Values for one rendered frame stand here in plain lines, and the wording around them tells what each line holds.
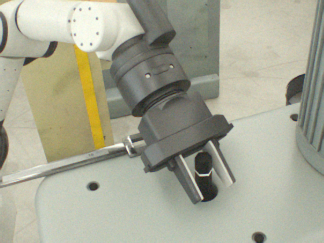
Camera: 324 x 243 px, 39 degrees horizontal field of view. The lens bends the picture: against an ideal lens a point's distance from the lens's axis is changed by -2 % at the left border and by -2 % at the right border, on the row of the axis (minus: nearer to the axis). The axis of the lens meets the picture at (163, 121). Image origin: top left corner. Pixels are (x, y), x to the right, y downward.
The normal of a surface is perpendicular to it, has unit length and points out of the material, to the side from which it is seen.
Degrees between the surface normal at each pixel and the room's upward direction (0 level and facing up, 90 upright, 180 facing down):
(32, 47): 103
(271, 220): 0
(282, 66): 0
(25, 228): 0
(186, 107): 30
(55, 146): 90
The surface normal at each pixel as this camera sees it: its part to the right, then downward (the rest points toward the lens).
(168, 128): 0.21, -0.39
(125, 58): -0.42, -0.03
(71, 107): 0.30, 0.61
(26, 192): -0.06, -0.75
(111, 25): 0.76, 0.12
